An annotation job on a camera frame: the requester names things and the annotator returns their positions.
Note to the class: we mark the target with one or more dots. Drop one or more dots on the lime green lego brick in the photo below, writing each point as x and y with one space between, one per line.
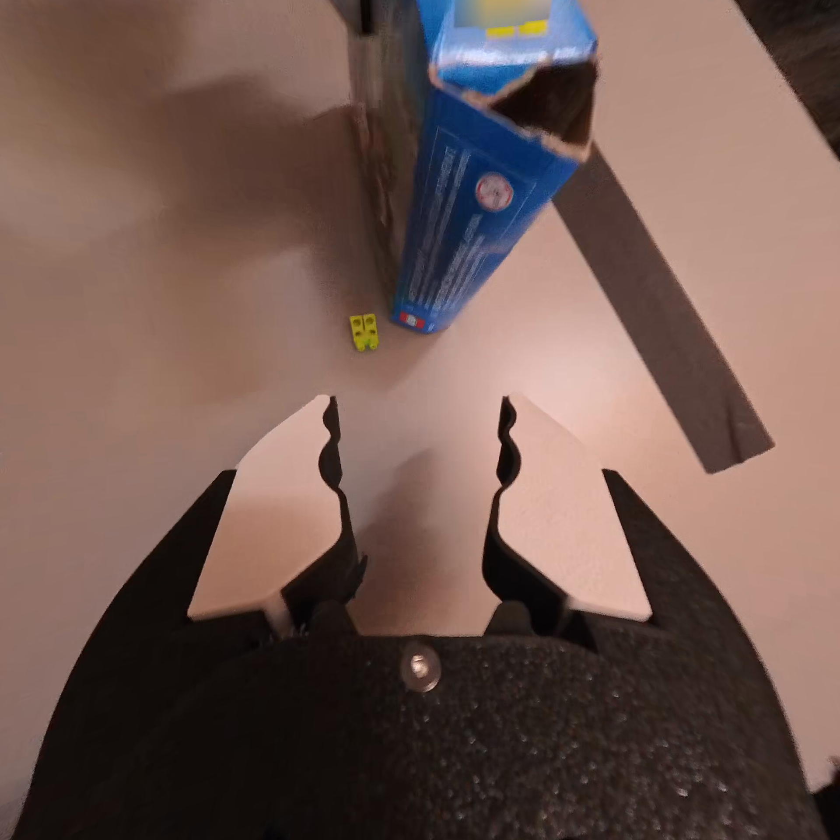
364 331

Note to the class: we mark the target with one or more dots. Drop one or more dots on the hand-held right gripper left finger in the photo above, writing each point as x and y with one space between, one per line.
262 525

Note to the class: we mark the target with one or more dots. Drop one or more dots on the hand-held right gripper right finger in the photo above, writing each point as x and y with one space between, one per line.
571 525

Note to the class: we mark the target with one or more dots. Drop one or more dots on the blue lego set box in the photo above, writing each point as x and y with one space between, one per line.
472 197

